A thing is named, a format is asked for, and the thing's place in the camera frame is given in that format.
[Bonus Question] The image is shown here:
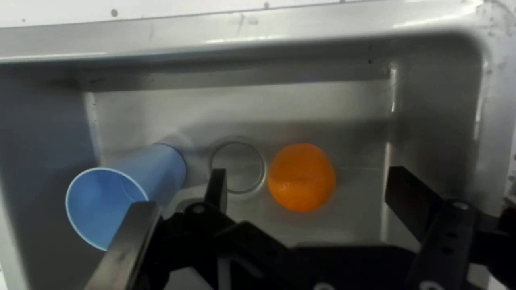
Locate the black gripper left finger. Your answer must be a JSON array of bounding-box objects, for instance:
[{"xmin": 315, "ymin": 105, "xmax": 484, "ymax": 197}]
[{"xmin": 84, "ymin": 201, "xmax": 160, "ymax": 290}]

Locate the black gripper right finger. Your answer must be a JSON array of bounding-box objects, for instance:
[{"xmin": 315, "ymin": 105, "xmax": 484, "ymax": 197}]
[{"xmin": 386, "ymin": 166, "xmax": 444, "ymax": 238}]

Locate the orange ball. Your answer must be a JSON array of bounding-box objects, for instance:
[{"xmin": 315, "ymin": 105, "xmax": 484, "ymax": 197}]
[{"xmin": 268, "ymin": 143, "xmax": 337, "ymax": 213}]

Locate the grey toy sink basin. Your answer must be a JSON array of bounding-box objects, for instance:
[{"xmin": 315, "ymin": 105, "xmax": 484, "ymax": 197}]
[{"xmin": 0, "ymin": 0, "xmax": 516, "ymax": 290}]

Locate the blue plastic cup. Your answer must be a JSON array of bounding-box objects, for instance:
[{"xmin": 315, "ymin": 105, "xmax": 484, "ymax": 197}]
[{"xmin": 65, "ymin": 143, "xmax": 187, "ymax": 251}]

